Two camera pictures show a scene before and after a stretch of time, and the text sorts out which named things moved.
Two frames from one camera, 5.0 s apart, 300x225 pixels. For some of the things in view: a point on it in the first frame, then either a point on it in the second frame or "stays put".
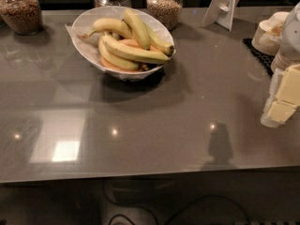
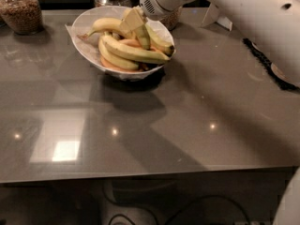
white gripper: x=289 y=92 → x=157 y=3
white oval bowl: x=87 y=47 stays put
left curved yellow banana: x=108 y=23 stays put
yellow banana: x=138 y=27 stays put
